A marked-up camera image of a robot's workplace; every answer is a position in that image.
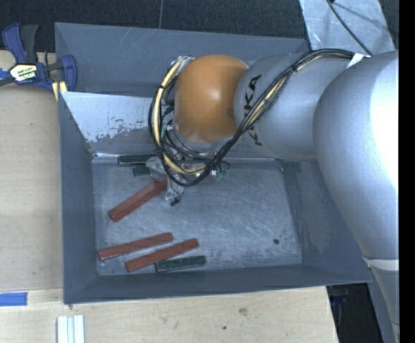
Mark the dark green flat block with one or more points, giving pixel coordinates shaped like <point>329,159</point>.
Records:
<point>180,263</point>
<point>134,159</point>
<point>141,171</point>

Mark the red-brown flat block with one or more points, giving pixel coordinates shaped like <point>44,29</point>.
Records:
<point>162,255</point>
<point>135,201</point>
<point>135,246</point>

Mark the grey metal bin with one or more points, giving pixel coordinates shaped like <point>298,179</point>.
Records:
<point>228,220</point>

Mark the pale wood flat board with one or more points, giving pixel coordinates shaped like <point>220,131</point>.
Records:
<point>25,191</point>

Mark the black cylinder on white bracket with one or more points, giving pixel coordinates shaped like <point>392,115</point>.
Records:
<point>175,202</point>

